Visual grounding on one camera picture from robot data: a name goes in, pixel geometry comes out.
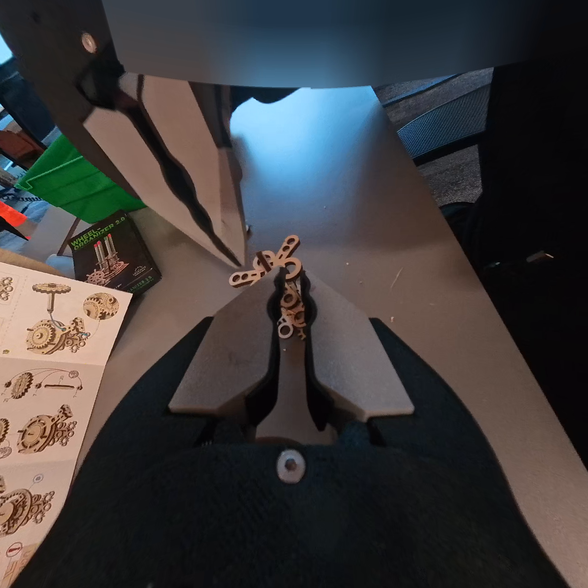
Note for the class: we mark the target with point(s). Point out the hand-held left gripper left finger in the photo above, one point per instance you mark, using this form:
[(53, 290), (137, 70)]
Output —
[(229, 349)]

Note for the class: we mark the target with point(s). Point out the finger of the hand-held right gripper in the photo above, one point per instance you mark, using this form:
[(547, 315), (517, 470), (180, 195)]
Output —
[(147, 179), (193, 142)]

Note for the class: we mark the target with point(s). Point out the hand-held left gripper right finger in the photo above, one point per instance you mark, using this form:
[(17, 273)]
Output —
[(358, 358)]

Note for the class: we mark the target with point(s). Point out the wooden cross-shaped model part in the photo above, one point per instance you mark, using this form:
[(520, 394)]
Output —
[(262, 271)]

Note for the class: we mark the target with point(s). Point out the black model kit box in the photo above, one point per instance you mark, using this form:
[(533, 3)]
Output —
[(115, 248)]

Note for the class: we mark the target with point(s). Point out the green plastic bin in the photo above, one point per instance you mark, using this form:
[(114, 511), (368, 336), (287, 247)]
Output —
[(69, 179)]

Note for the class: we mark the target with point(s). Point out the dark cloth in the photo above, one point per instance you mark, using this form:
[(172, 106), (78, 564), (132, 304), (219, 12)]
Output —
[(266, 94)]

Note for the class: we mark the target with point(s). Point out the orange fabric item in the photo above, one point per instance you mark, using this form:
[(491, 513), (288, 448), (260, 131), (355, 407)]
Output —
[(11, 216)]

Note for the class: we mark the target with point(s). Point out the printed instruction sheet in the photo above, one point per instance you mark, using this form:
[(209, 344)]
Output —
[(46, 390)]

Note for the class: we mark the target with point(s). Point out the black mesh office chair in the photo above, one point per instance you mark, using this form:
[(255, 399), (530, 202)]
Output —
[(443, 126)]

